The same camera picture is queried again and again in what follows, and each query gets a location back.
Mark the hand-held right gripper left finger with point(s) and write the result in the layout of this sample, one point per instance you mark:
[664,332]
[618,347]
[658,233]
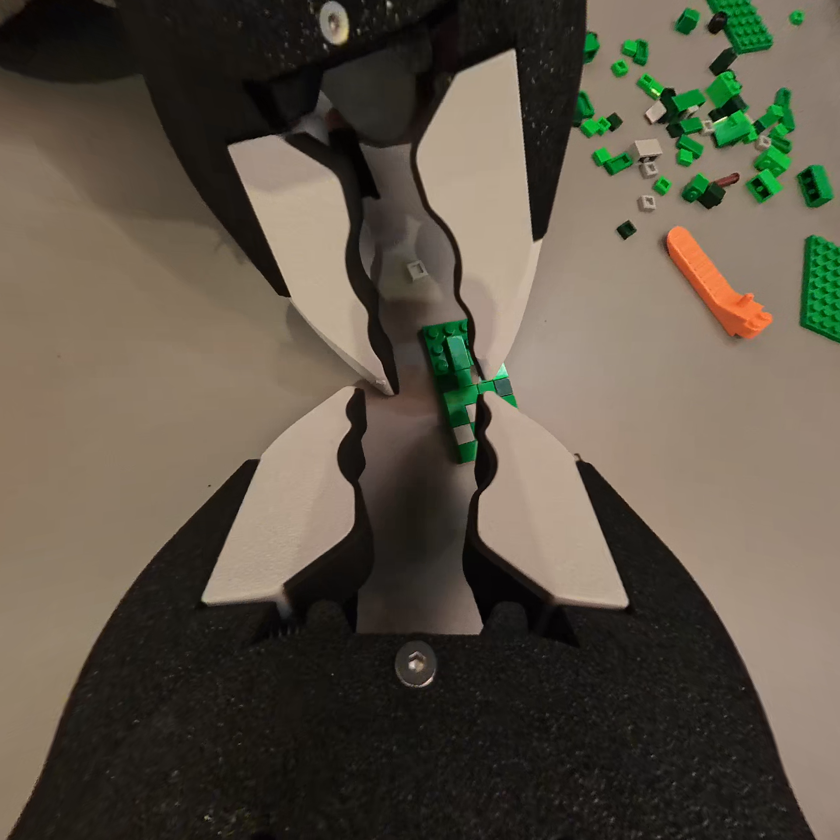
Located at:
[289,518]

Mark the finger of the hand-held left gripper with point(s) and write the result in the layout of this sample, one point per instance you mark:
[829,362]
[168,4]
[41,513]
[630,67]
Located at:
[485,197]
[295,223]

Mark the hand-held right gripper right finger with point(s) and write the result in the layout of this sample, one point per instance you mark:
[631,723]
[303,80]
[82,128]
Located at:
[544,525]

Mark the green lego plate assembly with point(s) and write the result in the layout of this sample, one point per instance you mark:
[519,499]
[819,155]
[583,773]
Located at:
[456,374]

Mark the pile of lego pieces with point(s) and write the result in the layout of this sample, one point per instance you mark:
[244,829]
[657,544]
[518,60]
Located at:
[722,124]

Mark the green studded lego plate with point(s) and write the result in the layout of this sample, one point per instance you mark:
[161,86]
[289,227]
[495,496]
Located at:
[745,26]
[823,289]

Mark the small grey lego tile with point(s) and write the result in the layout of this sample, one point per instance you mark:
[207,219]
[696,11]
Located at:
[417,270]

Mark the black round lego piece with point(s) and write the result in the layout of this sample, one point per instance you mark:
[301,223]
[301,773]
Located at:
[718,22]

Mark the orange brick separator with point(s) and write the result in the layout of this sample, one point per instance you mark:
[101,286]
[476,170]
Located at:
[709,275]

